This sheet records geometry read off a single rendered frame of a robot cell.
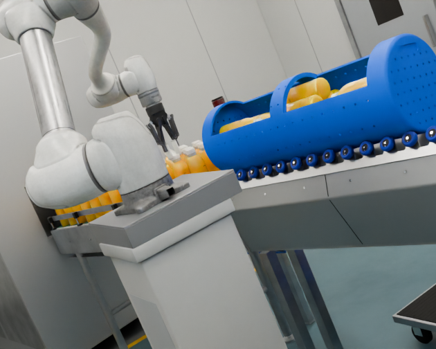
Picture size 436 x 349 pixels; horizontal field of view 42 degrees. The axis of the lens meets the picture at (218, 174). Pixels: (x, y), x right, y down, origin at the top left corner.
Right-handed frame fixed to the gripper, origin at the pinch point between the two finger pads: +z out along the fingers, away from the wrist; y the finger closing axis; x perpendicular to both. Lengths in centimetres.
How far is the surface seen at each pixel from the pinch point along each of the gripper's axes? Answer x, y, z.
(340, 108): -93, -1, 3
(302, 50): 278, 405, -21
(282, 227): -45, 2, 40
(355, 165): -89, 1, 21
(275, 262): -28, 6, 56
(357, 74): -83, 25, -3
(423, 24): 96, 369, 1
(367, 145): -94, 3, 16
